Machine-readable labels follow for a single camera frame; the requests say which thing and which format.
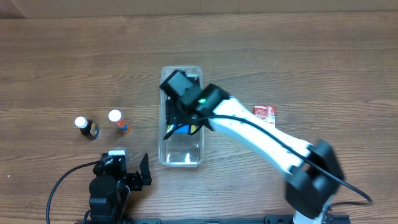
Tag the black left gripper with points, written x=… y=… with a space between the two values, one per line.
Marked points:
x=130 y=179

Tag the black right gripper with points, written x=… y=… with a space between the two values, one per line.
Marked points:
x=179 y=116

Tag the blue yellow VapoDrops box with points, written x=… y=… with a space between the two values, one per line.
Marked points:
x=182 y=128

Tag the red orange small box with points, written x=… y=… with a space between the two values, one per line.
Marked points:
x=267 y=113

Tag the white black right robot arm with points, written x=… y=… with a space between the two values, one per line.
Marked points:
x=311 y=172

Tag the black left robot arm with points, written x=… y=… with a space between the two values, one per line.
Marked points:
x=111 y=188

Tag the clear plastic container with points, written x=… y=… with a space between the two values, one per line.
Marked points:
x=178 y=150

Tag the orange tube white cap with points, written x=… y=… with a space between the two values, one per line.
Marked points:
x=116 y=117

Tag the dark bottle white cap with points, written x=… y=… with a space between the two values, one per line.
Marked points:
x=88 y=128

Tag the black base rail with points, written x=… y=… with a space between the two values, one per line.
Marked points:
x=269 y=219

